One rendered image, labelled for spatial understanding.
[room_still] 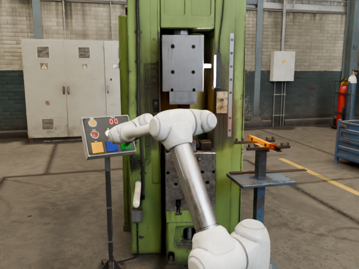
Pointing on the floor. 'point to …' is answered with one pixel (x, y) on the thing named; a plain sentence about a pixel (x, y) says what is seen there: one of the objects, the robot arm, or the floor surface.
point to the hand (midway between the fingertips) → (127, 142)
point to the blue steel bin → (347, 141)
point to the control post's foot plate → (111, 264)
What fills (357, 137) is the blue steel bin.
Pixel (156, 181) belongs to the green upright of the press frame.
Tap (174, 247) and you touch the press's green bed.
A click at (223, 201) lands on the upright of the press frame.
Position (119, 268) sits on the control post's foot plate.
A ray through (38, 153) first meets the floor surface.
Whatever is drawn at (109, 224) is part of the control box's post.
